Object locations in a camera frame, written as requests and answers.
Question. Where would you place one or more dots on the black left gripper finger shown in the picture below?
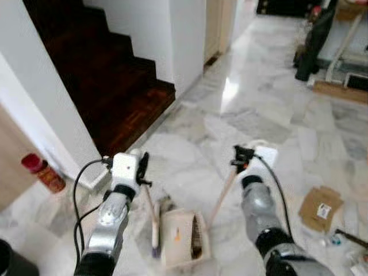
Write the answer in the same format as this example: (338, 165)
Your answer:
(143, 160)

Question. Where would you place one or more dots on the wooden brush with purple bristles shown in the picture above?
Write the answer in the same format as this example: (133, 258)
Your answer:
(154, 224)

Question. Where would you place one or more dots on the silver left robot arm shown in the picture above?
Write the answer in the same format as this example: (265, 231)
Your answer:
(112, 215)

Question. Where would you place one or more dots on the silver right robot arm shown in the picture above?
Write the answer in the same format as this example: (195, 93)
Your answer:
(261, 210)

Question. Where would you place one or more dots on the brown cardboard piece with label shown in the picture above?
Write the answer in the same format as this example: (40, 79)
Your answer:
(319, 210)

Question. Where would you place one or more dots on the dark wooden staircase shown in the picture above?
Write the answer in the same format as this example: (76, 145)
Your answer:
(103, 75)

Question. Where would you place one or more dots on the red canister with red cap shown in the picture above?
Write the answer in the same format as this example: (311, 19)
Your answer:
(46, 174)

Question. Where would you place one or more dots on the long wooden plank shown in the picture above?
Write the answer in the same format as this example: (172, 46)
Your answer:
(339, 92)

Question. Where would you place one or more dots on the small clear plastic bottle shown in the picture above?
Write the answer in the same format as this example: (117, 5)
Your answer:
(336, 240)

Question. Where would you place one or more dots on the beige door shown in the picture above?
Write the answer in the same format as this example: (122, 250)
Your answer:
(218, 29)

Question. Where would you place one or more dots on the thin dark brown stick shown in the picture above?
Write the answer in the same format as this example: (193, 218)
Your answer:
(352, 237)

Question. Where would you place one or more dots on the long black bag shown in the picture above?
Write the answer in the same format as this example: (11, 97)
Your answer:
(313, 40)

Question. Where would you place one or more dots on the white framed black tablet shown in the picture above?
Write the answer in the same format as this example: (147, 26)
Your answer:
(357, 82)

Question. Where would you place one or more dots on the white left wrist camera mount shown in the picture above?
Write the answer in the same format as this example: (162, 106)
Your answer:
(125, 168)

